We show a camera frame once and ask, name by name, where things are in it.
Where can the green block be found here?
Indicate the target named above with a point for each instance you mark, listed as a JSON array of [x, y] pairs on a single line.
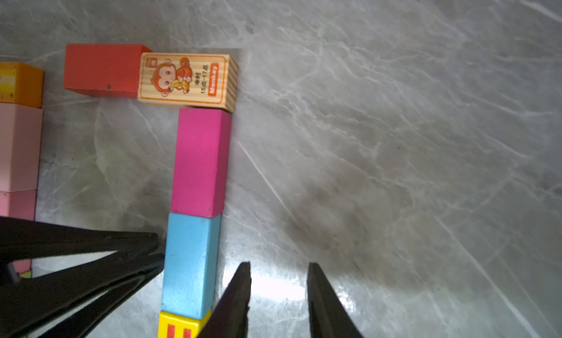
[[26, 275]]

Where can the magenta block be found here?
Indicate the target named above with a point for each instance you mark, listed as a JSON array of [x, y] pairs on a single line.
[[201, 162]]

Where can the blue block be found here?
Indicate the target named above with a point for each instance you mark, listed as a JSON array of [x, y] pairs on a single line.
[[191, 255]]

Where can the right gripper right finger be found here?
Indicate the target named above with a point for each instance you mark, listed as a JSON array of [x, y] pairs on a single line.
[[327, 315]]

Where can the orange block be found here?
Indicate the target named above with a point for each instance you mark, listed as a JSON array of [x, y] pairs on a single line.
[[21, 84]]

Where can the yellow red striped block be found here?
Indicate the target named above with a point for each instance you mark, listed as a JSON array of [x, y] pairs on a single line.
[[176, 326]]

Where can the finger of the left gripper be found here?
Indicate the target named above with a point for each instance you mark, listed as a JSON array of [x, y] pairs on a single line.
[[85, 294], [22, 239]]

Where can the light pink block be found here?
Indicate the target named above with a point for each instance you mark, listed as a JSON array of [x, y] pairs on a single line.
[[21, 130]]

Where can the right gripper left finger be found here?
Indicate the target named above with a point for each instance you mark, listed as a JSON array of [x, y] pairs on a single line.
[[229, 320]]

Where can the monkey picture wood block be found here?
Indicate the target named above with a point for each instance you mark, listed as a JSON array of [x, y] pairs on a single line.
[[188, 80]]

